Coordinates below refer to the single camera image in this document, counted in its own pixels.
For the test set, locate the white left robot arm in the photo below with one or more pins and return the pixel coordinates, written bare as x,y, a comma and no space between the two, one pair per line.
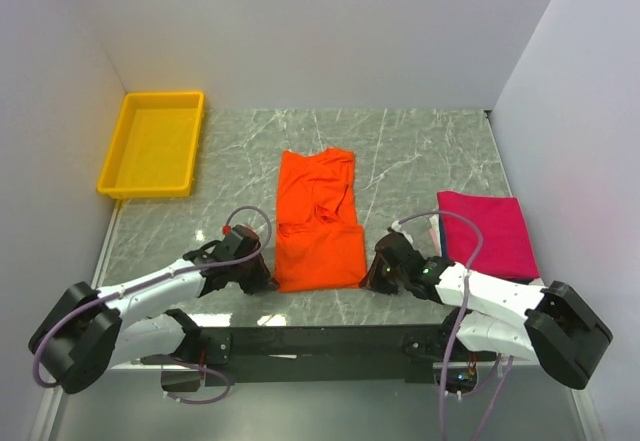
89,331

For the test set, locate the yellow plastic tray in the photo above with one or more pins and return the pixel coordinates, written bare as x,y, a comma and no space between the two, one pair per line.
153,149

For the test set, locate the aluminium frame rail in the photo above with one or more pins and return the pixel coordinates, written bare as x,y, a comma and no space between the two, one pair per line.
80,353

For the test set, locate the navy blue folded t shirt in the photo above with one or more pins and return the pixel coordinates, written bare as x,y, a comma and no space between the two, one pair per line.
443,249

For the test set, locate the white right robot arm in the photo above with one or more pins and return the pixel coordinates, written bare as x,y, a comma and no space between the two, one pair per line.
552,326

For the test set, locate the orange t shirt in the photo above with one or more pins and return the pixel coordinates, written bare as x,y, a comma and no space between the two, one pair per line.
319,241

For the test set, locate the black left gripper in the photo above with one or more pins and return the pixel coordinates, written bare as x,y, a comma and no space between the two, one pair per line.
262,281

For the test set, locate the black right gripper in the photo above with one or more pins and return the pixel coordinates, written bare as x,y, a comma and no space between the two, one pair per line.
373,281

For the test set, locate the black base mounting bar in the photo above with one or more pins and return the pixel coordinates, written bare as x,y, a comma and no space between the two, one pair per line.
332,353

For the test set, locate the pink folded t shirt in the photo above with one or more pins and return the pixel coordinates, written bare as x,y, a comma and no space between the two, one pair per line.
435,233

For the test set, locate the magenta folded t shirt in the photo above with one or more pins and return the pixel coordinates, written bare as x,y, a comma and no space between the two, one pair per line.
506,248

